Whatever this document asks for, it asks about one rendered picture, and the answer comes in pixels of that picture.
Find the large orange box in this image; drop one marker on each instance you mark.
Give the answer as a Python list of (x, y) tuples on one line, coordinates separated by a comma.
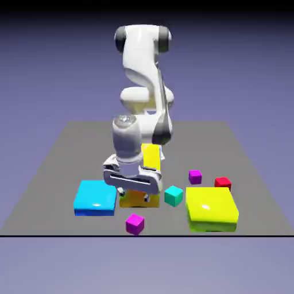
[(133, 199)]

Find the large yellow box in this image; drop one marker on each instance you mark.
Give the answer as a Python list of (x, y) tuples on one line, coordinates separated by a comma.
[(211, 206)]

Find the small teal cube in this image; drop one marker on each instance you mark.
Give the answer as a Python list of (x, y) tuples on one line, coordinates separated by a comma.
[(173, 195)]

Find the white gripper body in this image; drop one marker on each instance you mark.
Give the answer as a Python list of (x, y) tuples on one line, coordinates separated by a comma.
[(131, 182)]

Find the small magenta cube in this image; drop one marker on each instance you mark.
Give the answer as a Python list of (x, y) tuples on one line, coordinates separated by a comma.
[(135, 224)]

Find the small purple cube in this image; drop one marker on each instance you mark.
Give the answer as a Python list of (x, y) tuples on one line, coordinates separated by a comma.
[(195, 177)]

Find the small red cube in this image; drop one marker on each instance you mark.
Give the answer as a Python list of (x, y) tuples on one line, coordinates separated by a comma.
[(222, 182)]

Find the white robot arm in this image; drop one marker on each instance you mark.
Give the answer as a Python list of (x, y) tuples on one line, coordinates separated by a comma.
[(140, 69)]

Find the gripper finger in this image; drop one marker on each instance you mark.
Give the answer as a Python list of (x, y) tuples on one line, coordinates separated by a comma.
[(121, 191), (146, 197)]

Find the large cyan box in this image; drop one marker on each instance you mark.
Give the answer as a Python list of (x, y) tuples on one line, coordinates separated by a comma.
[(94, 195)]

